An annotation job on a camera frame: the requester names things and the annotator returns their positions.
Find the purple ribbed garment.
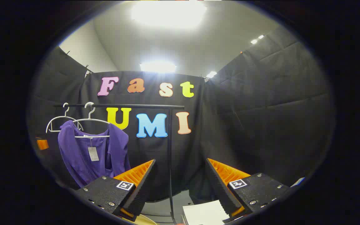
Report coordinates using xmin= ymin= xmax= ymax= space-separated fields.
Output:
xmin=57 ymin=120 xmax=131 ymax=188

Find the white clothes hanger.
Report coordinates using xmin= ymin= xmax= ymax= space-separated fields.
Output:
xmin=46 ymin=103 xmax=83 ymax=133
xmin=72 ymin=102 xmax=111 ymax=138

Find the black backdrop cloth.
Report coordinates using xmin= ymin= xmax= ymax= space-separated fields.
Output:
xmin=27 ymin=27 xmax=335 ymax=203

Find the large ceiling light panel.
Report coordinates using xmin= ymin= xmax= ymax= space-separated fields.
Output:
xmin=132 ymin=0 xmax=207 ymax=29

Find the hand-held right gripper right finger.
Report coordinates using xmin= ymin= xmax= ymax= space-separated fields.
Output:
xmin=205 ymin=158 xmax=291 ymax=223

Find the white empty clothes hanger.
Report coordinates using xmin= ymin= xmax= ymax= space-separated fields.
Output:
xmin=46 ymin=103 xmax=83 ymax=133

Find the black garment rack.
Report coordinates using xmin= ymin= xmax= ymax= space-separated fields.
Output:
xmin=53 ymin=103 xmax=185 ymax=223

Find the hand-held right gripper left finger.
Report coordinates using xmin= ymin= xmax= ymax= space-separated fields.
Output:
xmin=75 ymin=159 xmax=156 ymax=222

